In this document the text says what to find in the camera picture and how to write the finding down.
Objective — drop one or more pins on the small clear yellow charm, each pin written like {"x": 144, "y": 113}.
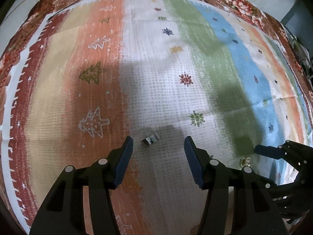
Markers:
{"x": 245, "y": 161}

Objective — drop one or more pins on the striped pastel blanket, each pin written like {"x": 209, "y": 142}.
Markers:
{"x": 159, "y": 83}

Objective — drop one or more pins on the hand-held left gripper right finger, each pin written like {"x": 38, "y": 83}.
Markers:
{"x": 193, "y": 161}

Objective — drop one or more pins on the pile of assorted clutter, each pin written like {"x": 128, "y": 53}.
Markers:
{"x": 302, "y": 53}

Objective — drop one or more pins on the red floral blanket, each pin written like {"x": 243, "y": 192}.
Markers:
{"x": 244, "y": 5}

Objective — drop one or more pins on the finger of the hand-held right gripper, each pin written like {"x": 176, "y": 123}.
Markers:
{"x": 293, "y": 195}
{"x": 266, "y": 150}

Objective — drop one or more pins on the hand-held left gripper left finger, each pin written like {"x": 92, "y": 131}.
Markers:
{"x": 123, "y": 161}

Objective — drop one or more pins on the small silver bead charm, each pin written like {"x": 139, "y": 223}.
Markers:
{"x": 150, "y": 140}

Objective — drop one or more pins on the blue panel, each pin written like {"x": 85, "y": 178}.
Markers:
{"x": 293, "y": 22}

